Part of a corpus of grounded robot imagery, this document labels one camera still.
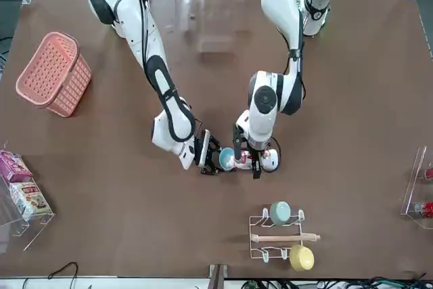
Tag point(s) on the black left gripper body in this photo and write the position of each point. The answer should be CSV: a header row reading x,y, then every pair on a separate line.
x,y
249,153

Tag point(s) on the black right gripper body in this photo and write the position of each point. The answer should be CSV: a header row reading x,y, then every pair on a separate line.
x,y
209,152

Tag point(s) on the white juice bottle red label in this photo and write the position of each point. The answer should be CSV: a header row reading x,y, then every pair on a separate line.
x,y
270,160

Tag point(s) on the blue ceramic cup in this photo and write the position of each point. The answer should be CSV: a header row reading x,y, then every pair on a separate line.
x,y
226,158

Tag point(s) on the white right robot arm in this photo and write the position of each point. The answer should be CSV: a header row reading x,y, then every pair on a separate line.
x,y
145,42

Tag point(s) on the green ceramic cup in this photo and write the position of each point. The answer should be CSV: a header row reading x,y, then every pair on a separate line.
x,y
280,212

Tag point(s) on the yellow ceramic cup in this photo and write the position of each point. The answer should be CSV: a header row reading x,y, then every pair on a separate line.
x,y
301,258

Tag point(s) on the clear acrylic bottle shelf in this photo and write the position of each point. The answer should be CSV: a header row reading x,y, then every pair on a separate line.
x,y
414,180

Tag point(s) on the white side table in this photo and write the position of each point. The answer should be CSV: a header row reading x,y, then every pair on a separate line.
x,y
135,284

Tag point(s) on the pink plastic basket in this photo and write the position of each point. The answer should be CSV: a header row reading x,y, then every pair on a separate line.
x,y
50,65

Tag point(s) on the white snack packet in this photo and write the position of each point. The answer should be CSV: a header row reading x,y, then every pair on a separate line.
x,y
30,199

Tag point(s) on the purple snack packet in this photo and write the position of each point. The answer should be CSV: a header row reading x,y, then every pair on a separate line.
x,y
13,167

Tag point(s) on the clear acrylic snack shelf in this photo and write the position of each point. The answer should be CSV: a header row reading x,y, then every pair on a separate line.
x,y
20,226

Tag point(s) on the aluminium camera post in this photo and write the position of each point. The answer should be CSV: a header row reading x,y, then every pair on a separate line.
x,y
218,277

